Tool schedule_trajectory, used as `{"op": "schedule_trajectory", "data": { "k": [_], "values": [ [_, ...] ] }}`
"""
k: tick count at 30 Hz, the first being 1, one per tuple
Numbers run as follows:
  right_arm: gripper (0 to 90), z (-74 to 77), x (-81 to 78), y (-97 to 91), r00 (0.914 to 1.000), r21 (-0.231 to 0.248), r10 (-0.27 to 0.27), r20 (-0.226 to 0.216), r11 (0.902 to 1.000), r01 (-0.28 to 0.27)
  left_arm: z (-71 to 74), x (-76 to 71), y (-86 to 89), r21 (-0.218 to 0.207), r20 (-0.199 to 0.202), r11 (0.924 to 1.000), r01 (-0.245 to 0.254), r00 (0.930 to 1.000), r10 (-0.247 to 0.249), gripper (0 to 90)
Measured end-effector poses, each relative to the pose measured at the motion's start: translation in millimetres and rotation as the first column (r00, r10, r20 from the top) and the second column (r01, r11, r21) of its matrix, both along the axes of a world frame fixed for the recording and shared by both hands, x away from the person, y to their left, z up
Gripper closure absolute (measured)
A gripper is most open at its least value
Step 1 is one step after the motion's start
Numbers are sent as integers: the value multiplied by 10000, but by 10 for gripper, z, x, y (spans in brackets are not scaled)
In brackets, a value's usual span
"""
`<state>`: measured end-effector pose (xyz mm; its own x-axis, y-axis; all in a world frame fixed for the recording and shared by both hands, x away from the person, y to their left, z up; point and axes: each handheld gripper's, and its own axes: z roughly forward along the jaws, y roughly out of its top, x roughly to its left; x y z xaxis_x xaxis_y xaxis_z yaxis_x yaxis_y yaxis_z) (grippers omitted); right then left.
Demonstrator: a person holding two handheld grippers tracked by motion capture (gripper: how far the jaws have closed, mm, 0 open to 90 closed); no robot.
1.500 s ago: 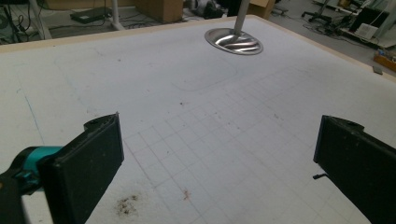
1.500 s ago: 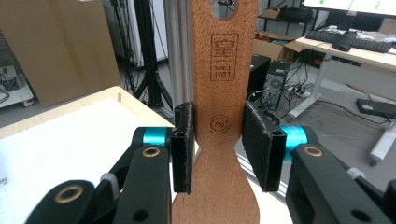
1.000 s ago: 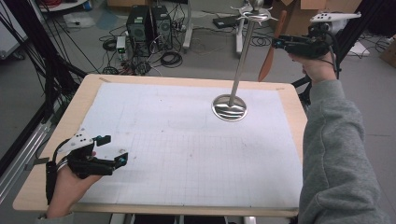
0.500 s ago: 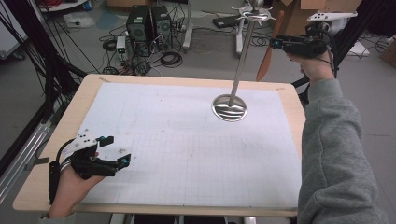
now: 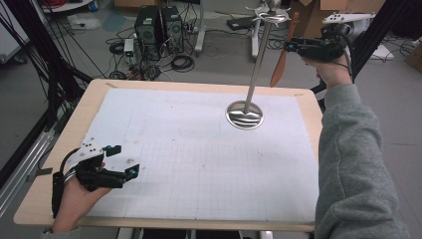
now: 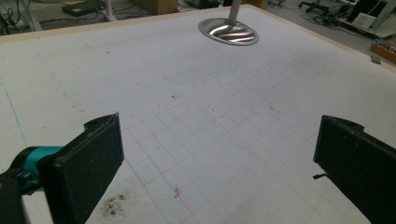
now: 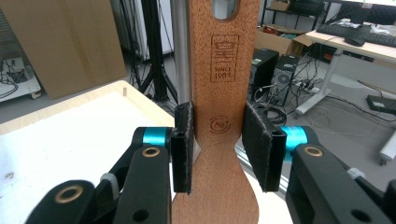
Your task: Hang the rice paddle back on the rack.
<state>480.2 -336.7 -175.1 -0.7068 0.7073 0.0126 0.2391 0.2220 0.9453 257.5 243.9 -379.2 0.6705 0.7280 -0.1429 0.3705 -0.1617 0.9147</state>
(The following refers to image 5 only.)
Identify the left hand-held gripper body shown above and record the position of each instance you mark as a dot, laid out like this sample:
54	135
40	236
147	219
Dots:
96	176

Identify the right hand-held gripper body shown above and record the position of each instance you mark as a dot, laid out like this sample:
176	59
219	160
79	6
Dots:
326	48

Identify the wooden spatula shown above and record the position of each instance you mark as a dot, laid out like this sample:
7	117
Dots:
279	69

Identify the metal utensil stand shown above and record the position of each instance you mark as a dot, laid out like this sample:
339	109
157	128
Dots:
245	117

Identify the person's right hand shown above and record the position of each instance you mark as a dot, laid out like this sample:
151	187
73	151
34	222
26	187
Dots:
333	74

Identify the person's left hand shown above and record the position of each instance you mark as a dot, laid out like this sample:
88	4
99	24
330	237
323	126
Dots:
74	205

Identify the large open cardboard box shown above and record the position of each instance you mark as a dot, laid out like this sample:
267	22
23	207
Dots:
312	16

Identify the white stand leg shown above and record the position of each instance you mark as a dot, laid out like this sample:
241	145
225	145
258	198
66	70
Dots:
255	41
200	33

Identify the grey rounded appliance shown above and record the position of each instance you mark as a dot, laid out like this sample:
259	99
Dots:
360	26

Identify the white flat board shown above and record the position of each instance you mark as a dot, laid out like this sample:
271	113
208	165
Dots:
381	52

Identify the grey table clamp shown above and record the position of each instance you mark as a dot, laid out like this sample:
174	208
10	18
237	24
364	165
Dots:
40	173

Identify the black power strip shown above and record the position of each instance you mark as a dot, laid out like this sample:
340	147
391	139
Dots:
242	23

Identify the white grid paper mat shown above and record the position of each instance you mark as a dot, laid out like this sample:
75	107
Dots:
199	156

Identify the small cardboard box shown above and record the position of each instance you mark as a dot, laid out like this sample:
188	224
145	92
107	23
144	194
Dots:
414	56

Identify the small silver power supply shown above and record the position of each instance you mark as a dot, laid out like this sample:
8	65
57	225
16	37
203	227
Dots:
129	49

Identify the black computer tower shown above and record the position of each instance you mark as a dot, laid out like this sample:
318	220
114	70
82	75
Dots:
173	30
147	31

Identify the white plastic sheet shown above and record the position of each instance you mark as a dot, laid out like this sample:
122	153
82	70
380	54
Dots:
84	21

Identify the black frame strut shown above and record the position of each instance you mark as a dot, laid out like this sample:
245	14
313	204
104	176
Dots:
49	66
371	36

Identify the aluminium rail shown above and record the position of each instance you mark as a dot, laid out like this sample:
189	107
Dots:
23	166

